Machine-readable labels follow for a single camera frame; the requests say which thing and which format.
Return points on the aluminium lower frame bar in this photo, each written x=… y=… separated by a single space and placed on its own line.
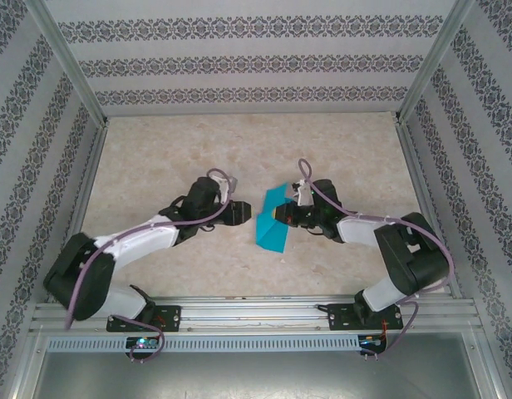
x=31 y=365
x=486 y=365

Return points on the blue paper sheet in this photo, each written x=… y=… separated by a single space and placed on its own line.
x=272 y=239

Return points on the small circuit board green light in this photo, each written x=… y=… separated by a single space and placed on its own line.
x=141 y=343

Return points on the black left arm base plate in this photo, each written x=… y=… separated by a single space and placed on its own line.
x=173 y=318

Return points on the aluminium mounting rail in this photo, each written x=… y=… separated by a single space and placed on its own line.
x=256 y=309

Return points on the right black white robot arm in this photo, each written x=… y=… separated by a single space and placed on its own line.
x=426 y=274

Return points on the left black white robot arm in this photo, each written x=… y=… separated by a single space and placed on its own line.
x=60 y=278

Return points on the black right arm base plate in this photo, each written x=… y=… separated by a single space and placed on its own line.
x=339 y=318

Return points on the aluminium side rail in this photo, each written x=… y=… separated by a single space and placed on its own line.
x=426 y=187
x=79 y=208

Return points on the grey metal sheet tray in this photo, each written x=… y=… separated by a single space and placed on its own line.
x=256 y=378

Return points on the aluminium frame post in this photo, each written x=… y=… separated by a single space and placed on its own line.
x=65 y=62
x=439 y=62

